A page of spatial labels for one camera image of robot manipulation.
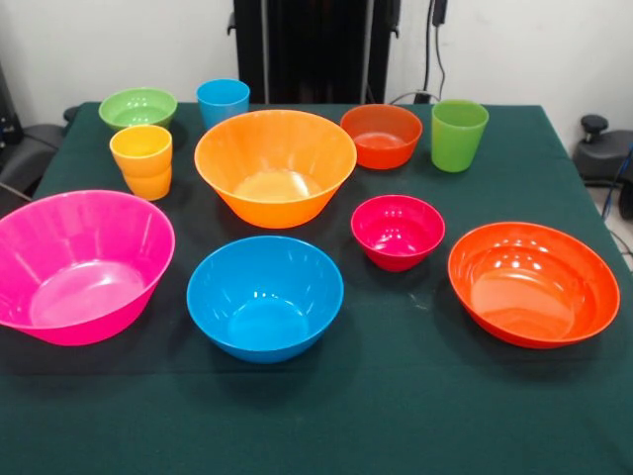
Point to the large orange bowl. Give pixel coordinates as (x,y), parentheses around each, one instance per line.
(274,163)

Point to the small red-orange bowl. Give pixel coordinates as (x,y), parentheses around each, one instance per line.
(381,138)

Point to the blue bowl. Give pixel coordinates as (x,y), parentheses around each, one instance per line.
(264,297)

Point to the small crimson bowl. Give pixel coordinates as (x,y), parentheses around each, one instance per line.
(397,232)

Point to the blue cup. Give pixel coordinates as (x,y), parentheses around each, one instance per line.
(217,106)

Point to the green cup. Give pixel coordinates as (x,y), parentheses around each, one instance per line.
(457,138)

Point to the yellow cup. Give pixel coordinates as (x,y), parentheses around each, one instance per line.
(141,153)
(148,188)

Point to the dark green tablecloth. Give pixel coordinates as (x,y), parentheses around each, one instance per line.
(395,396)

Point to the green bowl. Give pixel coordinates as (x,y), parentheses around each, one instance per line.
(137,106)

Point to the wide red-orange bowl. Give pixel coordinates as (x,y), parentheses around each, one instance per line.
(534,287)

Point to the large magenta bowl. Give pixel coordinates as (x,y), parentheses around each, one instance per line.
(74,247)

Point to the grey pedestal foot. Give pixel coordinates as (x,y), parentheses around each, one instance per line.
(25,158)
(601,158)

